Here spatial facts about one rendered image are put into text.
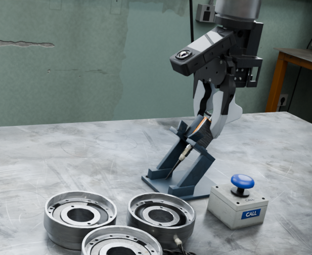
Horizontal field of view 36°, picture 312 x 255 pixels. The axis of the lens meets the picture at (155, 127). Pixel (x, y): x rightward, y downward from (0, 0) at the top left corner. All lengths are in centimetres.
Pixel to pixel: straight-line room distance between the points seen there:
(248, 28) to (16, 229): 48
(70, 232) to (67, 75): 175
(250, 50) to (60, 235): 45
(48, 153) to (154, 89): 170
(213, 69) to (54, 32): 153
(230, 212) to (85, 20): 169
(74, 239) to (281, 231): 35
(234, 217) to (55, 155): 38
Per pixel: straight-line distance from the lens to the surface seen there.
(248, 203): 80
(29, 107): 237
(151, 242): 67
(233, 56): 84
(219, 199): 82
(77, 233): 68
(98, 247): 66
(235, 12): 81
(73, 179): 88
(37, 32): 228
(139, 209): 75
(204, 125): 86
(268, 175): 105
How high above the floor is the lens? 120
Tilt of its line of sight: 20 degrees down
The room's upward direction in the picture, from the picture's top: 9 degrees clockwise
